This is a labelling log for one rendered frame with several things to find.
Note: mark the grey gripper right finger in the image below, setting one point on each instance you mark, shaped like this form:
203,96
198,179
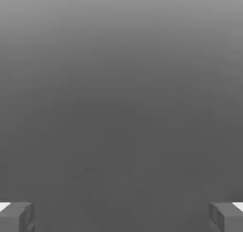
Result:
229,218

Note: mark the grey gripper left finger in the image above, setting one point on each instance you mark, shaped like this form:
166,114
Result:
13,217

